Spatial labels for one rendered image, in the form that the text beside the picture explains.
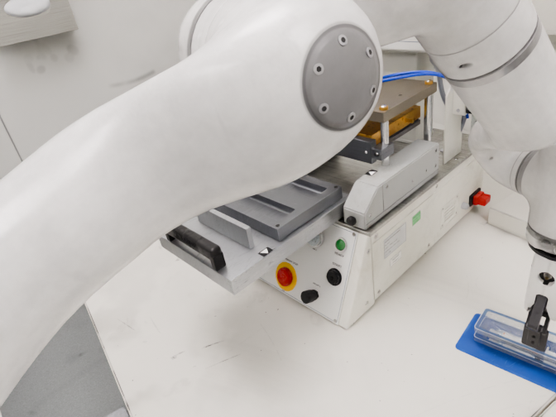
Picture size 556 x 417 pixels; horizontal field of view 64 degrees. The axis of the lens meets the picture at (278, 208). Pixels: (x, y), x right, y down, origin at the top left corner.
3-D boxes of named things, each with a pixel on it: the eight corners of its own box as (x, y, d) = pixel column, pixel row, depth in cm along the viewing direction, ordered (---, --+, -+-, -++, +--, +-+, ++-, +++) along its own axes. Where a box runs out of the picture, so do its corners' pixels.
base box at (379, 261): (369, 173, 135) (366, 119, 126) (495, 208, 110) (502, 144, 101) (235, 265, 107) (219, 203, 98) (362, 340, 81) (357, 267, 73)
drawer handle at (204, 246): (176, 234, 80) (170, 216, 78) (227, 265, 70) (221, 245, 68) (166, 240, 79) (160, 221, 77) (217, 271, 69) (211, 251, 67)
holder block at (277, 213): (270, 173, 96) (268, 162, 95) (342, 198, 83) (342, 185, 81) (208, 207, 87) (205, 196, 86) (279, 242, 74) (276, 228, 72)
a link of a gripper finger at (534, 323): (538, 316, 58) (534, 339, 62) (556, 275, 62) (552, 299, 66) (529, 313, 59) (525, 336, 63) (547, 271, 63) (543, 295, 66)
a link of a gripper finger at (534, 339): (546, 331, 61) (539, 363, 64) (553, 316, 63) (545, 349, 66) (521, 322, 63) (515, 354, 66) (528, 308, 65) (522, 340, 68)
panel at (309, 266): (239, 266, 105) (251, 189, 101) (338, 325, 85) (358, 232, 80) (232, 267, 104) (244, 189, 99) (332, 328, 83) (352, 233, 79)
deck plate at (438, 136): (366, 118, 127) (366, 115, 126) (489, 141, 104) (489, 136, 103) (245, 187, 102) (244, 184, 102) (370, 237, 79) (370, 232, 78)
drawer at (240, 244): (275, 184, 99) (270, 151, 95) (354, 212, 85) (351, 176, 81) (162, 250, 84) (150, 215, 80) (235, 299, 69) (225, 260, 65)
